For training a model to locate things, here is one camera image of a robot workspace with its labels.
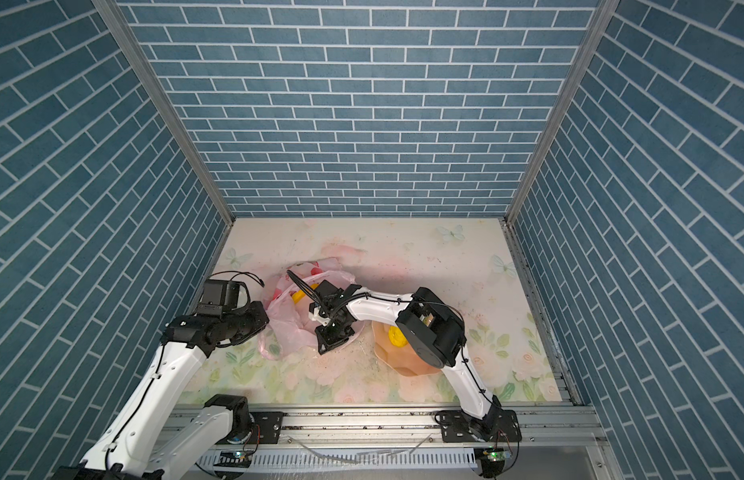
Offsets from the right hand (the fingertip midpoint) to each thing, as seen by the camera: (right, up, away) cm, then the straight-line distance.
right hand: (320, 346), depth 86 cm
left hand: (-11, +11, -8) cm, 17 cm away
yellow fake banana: (-9, +13, +8) cm, 18 cm away
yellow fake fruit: (+22, +3, -2) cm, 22 cm away
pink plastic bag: (-8, +6, -3) cm, 11 cm away
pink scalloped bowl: (+24, -3, -2) cm, 25 cm away
